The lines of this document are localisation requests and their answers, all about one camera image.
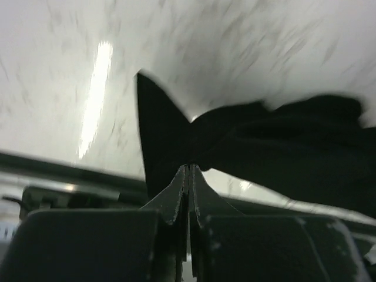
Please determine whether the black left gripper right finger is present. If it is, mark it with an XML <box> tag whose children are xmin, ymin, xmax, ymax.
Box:
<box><xmin>189</xmin><ymin>164</ymin><xmax>243</xmax><ymax>281</ymax></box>

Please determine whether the black t shirt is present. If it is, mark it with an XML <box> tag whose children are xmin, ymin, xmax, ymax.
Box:
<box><xmin>136</xmin><ymin>72</ymin><xmax>375</xmax><ymax>217</ymax></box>

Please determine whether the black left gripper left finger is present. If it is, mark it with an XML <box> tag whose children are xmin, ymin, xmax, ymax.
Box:
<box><xmin>140</xmin><ymin>166</ymin><xmax>188</xmax><ymax>281</ymax></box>

